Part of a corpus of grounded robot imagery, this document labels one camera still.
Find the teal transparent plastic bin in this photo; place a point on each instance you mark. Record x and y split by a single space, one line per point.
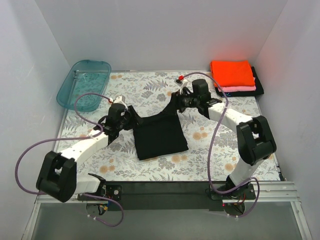
85 80

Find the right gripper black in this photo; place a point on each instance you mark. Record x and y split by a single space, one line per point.
179 100

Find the black folded t-shirt with logo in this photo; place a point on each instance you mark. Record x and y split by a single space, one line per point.
259 89

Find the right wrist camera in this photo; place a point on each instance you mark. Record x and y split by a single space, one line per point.
182 83

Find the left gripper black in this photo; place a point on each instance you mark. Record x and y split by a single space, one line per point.
130 116

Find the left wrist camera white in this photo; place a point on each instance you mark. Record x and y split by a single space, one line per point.
120 100

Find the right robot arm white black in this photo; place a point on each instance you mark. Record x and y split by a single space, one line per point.
255 141

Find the orange folded t-shirt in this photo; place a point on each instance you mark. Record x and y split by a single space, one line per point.
232 73

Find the pink folded t-shirt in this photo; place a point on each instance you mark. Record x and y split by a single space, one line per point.
236 88

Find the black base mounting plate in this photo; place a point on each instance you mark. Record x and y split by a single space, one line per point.
170 195

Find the floral patterned table mat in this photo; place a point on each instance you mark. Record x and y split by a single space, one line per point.
207 156

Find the aluminium frame rail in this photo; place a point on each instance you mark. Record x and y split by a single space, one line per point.
270 191

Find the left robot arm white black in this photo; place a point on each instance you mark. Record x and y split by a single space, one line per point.
58 176

